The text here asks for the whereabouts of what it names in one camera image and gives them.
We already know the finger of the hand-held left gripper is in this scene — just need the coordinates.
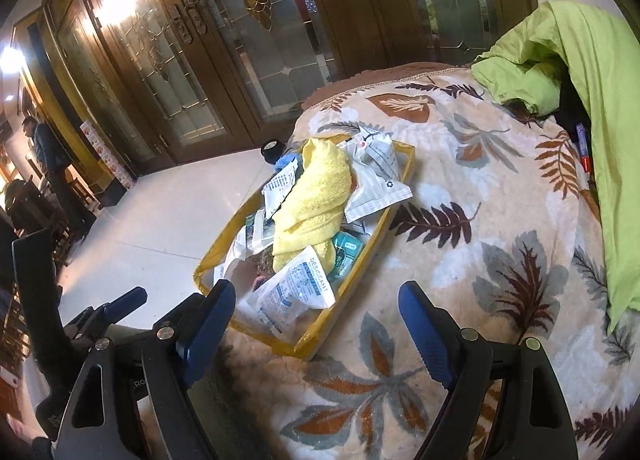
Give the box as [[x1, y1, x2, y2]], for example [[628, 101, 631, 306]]
[[62, 286, 149, 341]]

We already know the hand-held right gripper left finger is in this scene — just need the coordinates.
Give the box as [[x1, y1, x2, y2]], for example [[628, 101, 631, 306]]
[[52, 280, 237, 460]]

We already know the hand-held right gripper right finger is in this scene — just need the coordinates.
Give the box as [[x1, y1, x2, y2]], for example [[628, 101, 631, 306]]
[[397, 281, 581, 460]]

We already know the white tray with yellow rim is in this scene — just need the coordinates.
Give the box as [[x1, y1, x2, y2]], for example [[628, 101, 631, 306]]
[[194, 132, 417, 358]]

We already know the pink and brown plush item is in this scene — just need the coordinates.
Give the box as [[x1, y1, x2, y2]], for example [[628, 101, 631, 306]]
[[245, 252, 278, 291]]

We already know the white packet with blue print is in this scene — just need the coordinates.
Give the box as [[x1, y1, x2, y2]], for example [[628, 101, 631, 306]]
[[250, 244, 337, 331]]

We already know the clear plastic packet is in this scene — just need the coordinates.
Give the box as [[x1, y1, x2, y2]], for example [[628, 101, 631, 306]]
[[225, 207, 276, 271]]

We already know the teal packet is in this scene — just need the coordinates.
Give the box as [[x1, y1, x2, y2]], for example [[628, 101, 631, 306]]
[[330, 232, 366, 281]]

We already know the large white packet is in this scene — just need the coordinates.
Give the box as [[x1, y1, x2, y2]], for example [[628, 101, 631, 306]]
[[344, 160, 415, 223]]

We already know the yellow towel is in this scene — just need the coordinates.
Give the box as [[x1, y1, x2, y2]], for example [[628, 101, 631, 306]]
[[272, 137, 353, 281]]

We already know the blue cloth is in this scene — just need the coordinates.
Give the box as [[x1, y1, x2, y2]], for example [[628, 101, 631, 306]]
[[274, 154, 303, 175]]

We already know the leaf-print blanket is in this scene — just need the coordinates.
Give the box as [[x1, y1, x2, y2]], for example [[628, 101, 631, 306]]
[[215, 62, 640, 460]]

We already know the wooden chair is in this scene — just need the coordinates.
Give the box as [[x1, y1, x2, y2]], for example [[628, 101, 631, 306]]
[[65, 165, 101, 211]]

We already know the stack of white orange boxes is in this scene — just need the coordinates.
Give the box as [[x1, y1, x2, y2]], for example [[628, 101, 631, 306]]
[[79, 120, 138, 191]]

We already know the black round object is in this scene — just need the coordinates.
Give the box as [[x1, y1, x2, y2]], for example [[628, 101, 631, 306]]
[[261, 139, 285, 165]]

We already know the wooden glass double door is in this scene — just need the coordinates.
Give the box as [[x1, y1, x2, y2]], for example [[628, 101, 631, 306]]
[[42, 0, 266, 173]]

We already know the black item under cloth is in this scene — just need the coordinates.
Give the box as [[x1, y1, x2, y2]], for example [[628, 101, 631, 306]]
[[555, 74, 588, 141]]

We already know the frosted glass door panel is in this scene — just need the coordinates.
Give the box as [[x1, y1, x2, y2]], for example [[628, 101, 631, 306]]
[[175, 0, 361, 141]]

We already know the green cloth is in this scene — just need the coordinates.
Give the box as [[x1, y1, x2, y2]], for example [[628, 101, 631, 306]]
[[470, 0, 640, 335]]

